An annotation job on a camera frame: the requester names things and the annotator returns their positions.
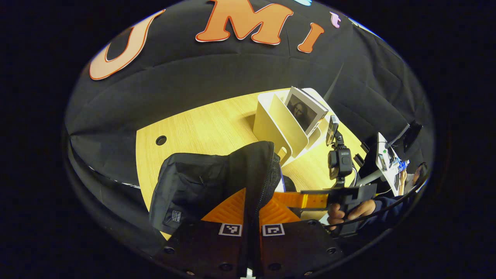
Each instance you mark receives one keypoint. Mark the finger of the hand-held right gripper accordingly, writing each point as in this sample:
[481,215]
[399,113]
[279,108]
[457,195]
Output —
[302,200]

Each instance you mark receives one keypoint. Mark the black monitor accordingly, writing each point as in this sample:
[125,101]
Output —
[412,133]

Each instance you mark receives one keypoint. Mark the white bookshelf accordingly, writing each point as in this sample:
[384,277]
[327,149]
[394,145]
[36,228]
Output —
[267,124]

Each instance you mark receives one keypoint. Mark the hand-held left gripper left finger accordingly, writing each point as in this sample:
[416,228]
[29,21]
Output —
[205,248]

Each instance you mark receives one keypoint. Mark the white portrait cover book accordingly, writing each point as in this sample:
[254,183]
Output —
[302,112]

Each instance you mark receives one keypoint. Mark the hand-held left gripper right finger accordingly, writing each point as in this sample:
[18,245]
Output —
[294,248]

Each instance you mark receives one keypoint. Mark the dark grey schoolbag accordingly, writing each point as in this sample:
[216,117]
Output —
[201,182]

